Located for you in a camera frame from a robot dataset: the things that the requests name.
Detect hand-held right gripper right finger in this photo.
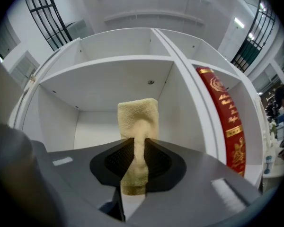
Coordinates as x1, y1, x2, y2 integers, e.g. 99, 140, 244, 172
129, 137, 263, 226

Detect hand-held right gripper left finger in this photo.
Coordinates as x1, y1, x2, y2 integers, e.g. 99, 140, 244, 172
30, 137, 135, 222

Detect white shelf cabinet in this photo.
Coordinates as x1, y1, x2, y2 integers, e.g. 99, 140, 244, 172
8, 27, 268, 191

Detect yellow cloth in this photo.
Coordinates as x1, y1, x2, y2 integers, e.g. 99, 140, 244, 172
117, 98, 160, 196

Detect red book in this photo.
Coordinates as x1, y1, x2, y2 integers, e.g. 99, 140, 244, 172
195, 66, 247, 177

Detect blue hourglass ornament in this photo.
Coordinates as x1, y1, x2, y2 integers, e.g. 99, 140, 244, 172
264, 155, 275, 175

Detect white ribbed glass cabinet door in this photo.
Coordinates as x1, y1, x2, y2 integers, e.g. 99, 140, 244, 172
8, 51, 41, 130

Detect white dressing table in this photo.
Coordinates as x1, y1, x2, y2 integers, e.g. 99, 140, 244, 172
260, 122, 284, 193

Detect black railing with green panel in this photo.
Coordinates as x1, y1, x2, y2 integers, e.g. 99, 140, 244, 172
231, 0, 276, 73

